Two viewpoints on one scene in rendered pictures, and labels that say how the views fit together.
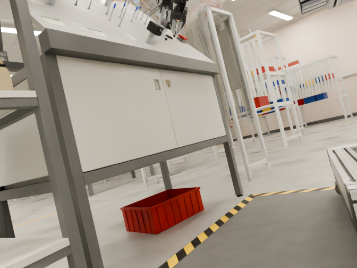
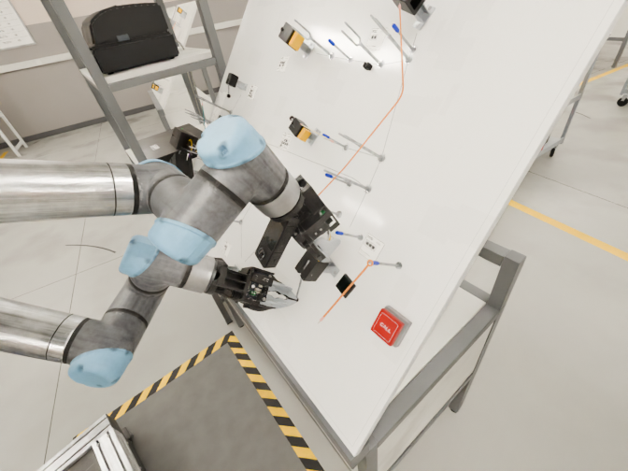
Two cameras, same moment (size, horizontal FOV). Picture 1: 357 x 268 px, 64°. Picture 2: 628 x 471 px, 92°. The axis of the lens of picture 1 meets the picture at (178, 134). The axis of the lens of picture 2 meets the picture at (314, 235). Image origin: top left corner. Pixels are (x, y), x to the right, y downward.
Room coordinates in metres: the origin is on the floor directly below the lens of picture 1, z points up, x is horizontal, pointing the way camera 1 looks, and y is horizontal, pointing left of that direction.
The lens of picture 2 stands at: (1.91, -0.51, 1.61)
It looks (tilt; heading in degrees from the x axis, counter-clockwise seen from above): 39 degrees down; 114
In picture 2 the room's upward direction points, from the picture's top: 10 degrees counter-clockwise
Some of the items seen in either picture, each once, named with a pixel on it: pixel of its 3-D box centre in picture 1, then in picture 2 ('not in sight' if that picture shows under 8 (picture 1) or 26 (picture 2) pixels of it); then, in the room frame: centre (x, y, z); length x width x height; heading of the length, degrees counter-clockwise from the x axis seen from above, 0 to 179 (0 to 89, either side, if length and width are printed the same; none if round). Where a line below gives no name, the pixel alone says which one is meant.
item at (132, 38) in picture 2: not in sight; (124, 36); (0.77, 0.60, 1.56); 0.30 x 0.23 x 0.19; 57
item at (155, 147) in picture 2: not in sight; (171, 147); (0.74, 0.62, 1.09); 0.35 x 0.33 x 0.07; 145
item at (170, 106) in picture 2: not in sight; (184, 94); (-0.80, 2.63, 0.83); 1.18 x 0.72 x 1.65; 136
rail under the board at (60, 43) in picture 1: (159, 60); (238, 296); (1.37, 0.01, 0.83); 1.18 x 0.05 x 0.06; 145
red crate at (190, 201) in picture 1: (163, 208); not in sight; (1.68, 0.19, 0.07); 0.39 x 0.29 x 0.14; 135
